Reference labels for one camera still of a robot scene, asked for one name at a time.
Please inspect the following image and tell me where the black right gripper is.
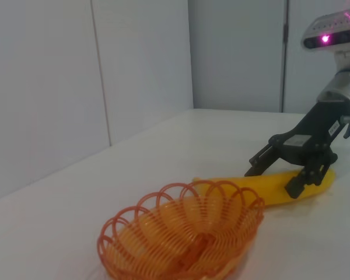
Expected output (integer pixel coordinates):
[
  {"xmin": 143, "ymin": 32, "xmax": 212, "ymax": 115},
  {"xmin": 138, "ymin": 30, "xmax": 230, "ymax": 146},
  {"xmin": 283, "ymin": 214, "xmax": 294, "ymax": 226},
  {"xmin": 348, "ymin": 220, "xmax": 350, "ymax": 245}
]
[{"xmin": 244, "ymin": 99, "xmax": 345, "ymax": 200}]

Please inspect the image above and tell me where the yellow banana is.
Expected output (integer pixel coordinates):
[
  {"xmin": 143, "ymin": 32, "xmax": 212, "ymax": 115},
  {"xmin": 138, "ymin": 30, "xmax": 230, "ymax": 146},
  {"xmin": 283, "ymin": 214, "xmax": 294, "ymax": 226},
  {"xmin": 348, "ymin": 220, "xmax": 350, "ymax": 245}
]
[{"xmin": 191, "ymin": 167, "xmax": 338, "ymax": 208}]

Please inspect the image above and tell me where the orange wire basket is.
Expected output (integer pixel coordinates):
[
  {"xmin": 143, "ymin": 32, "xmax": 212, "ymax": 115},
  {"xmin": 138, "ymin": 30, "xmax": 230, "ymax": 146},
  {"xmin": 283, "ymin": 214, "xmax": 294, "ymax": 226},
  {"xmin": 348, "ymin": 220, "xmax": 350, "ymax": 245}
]
[{"xmin": 97, "ymin": 180, "xmax": 265, "ymax": 280}]

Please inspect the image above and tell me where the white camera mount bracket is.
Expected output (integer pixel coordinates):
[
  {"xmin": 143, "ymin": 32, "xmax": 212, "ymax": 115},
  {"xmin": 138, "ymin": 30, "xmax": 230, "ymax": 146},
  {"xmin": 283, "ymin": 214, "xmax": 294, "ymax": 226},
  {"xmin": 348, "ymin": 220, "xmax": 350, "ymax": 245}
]
[{"xmin": 333, "ymin": 47, "xmax": 350, "ymax": 74}]

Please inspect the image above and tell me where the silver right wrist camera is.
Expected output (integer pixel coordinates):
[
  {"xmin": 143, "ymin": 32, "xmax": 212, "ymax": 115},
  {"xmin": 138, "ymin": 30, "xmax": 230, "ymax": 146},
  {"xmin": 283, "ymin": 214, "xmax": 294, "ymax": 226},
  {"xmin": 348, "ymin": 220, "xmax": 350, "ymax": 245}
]
[{"xmin": 301, "ymin": 8, "xmax": 350, "ymax": 51}]

